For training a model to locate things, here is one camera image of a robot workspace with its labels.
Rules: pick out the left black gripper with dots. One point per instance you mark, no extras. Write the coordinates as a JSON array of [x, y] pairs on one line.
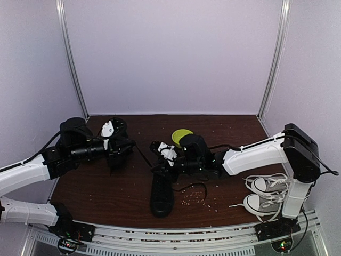
[[117, 149]]

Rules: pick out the black sneaker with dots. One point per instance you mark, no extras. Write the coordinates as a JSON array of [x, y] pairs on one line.
[[162, 195], [120, 134]]

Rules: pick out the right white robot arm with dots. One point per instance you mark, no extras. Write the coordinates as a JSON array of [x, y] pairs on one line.
[[291, 146]]

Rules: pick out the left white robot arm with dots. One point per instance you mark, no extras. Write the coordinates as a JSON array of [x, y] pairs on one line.
[[50, 164]]

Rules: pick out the green bowl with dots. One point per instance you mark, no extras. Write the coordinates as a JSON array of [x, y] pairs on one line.
[[178, 135]]

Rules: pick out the grey sneaker rear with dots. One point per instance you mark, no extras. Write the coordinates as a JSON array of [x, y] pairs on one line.
[[277, 183]]

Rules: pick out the grey sneaker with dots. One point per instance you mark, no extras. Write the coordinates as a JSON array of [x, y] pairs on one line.
[[264, 208], [277, 183]]

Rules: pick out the grey sneaker front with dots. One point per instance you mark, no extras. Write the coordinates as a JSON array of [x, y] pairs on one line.
[[264, 208]]

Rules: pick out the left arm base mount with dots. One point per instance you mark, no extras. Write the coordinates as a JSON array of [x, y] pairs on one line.
[[72, 235]]

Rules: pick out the aluminium front rail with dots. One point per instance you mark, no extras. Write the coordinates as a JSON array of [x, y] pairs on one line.
[[228, 240]]

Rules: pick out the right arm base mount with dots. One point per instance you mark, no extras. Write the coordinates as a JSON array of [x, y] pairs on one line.
[[279, 233]]

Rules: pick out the left aluminium frame post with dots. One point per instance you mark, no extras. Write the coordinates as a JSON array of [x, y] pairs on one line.
[[70, 58]]

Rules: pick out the aluminium frame post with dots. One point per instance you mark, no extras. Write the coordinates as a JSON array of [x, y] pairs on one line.
[[278, 51], [70, 58]]

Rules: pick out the right aluminium frame post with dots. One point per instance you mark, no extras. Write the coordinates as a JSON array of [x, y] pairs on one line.
[[278, 51]]

